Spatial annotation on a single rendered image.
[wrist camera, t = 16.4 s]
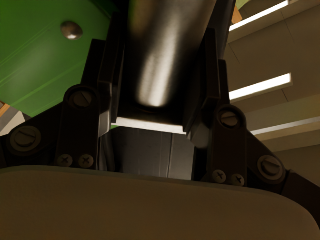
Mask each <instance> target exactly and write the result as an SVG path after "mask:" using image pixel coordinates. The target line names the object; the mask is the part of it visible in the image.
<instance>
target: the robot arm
mask: <svg viewBox="0 0 320 240"><path fill-rule="evenodd" d="M127 20H128V17H125V13H122V12H116V11H112V15H111V19H110V25H109V29H108V34H107V38H106V40H99V39H92V40H91V44H90V48H89V52H88V56H87V59H86V63H85V67H84V71H83V75H82V78H81V82H80V84H76V85H73V86H71V87H70V88H68V89H67V91H66V92H65V94H64V97H63V101H62V102H60V103H59V104H57V105H55V106H53V107H51V108H49V109H47V110H45V111H44V112H42V113H40V114H38V115H36V116H34V117H32V118H31V119H29V120H27V121H25V122H23V123H21V124H19V125H18V126H16V127H14V128H13V129H12V130H11V131H10V132H9V133H8V134H5V135H2V136H0V240H320V186H319V185H317V184H315V183H314V182H312V181H310V180H309V179H307V178H305V177H303V176H302V175H300V174H298V173H297V172H295V171H293V170H292V169H289V170H287V169H286V168H285V167H284V165H283V163H282V162H281V160H280V159H279V158H278V157H277V156H276V155H275V154H274V153H273V152H271V151H270V150H269V149H268V148H267V147H266V146H265V145H264V144H263V143H262V142H261V141H260V140H258V139H257V138H256V137H255V136H254V135H253V134H252V133H251V132H250V131H249V130H248V129H247V122H246V117H245V115H244V113H243V112H242V111H241V110H240V109H239V108H237V107H236V106H234V105H231V104H230V93H229V83H228V73H227V63H226V60H225V59H219V58H218V55H217V42H216V30H215V28H209V27H207V28H206V30H205V33H204V36H203V38H202V41H201V44H200V47H199V50H198V52H197V55H196V58H195V60H194V63H193V65H192V68H191V71H190V74H189V77H188V79H187V82H186V85H185V88H184V90H183V113H182V131H183V132H186V139H189V140H190V141H191V142H192V144H193V145H194V146H195V147H194V154H193V163H192V172H191V180H182V179H173V178H165V177H156V176H147V175H138V174H129V173H120V172H111V171H102V170H99V168H100V144H101V136H102V135H103V134H105V133H106V132H108V131H109V129H110V127H111V123H116V119H117V113H118V106H119V101H120V92H121V86H122V79H123V67H124V55H125V44H126V31H127Z"/></svg>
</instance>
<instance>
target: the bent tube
mask: <svg viewBox="0 0 320 240"><path fill-rule="evenodd" d="M215 3H216V0H129V8H128V20H127V31H126V44H125V55H124V67H123V79H122V86H121V92H120V101H119V106H118V113H117V119H116V123H111V125H119V126H126V127H133V128H140V129H148V130H158V131H165V132H173V133H180V134H186V132H183V131H182V113H183V90H184V88H185V85H186V82H187V79H188V77H189V74H190V71H191V68H192V65H193V63H194V60H195V58H196V55H197V52H198V50H199V47H200V44H201V41H202V38H203V36H204V33H205V30H206V27H207V25H208V23H209V20H210V17H211V14H212V11H213V9H214V6H215Z"/></svg>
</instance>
